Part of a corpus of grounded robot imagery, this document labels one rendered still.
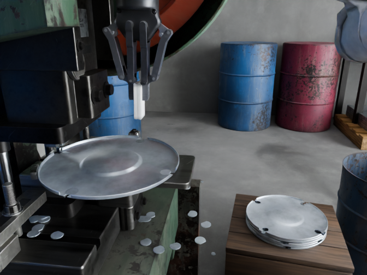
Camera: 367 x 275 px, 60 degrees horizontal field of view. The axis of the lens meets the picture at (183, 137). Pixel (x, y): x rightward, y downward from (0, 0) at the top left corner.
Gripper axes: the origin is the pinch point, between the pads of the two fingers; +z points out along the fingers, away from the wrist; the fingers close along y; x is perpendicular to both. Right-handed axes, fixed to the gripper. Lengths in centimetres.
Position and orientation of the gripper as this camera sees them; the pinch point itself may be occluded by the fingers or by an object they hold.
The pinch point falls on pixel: (138, 100)
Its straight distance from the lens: 63.4
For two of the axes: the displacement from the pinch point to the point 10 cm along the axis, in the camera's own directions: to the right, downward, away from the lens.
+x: 1.1, -3.3, 9.4
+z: -0.3, 9.4, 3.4
